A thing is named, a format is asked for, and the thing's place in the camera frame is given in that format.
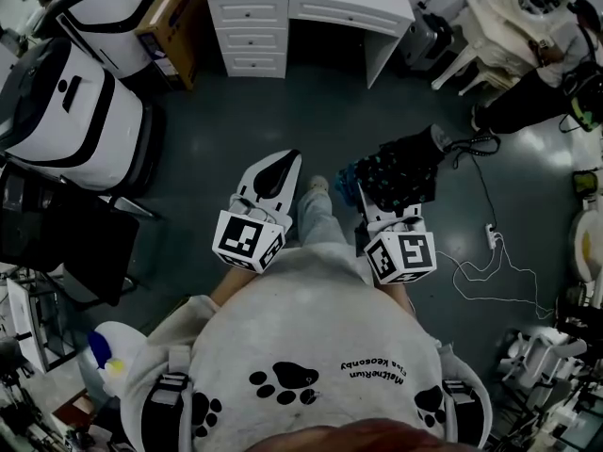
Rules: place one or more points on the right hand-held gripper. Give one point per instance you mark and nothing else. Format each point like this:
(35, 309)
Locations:
(407, 254)

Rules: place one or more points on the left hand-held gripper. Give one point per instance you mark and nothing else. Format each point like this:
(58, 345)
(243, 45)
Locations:
(245, 245)

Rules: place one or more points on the black umbrella teal print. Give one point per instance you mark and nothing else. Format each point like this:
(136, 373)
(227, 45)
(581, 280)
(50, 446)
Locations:
(400, 172)

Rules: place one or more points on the person's left forearm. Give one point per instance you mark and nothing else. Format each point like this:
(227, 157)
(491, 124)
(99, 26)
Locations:
(235, 283)

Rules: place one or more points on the person's right forearm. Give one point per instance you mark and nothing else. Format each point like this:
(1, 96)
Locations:
(396, 295)

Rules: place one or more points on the beige shoe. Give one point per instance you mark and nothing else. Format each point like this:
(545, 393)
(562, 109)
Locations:
(318, 183)

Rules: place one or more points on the light blue jeans leg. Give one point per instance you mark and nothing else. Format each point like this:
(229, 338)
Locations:
(318, 224)

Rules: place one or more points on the white power strip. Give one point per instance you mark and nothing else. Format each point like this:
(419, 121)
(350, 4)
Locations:
(491, 236)

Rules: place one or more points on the grey paw print sweatshirt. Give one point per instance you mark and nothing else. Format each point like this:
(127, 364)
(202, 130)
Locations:
(306, 327)

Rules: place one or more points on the silver suitcase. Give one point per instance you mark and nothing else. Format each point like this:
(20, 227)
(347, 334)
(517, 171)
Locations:
(428, 40)

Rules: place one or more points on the brown cardboard box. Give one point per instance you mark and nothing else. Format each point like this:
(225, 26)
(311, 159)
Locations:
(172, 31)

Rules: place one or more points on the large white and black machine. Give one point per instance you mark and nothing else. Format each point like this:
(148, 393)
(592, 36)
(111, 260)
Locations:
(75, 111)

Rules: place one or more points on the white ornate dresser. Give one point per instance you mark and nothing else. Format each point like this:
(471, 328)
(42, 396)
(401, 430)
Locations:
(499, 31)

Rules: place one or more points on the black chair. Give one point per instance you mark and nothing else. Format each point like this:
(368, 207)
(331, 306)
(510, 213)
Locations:
(61, 233)

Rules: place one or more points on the cream and yellow machine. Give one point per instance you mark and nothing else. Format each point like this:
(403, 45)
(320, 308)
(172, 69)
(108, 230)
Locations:
(586, 238)

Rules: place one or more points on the small white and black machine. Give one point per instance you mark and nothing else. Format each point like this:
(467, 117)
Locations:
(110, 17)

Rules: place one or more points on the white plastic chair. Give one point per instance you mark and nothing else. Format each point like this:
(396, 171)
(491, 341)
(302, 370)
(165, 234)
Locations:
(542, 353)

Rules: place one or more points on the white side cabinet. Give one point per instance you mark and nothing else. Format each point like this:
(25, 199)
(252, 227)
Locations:
(26, 323)

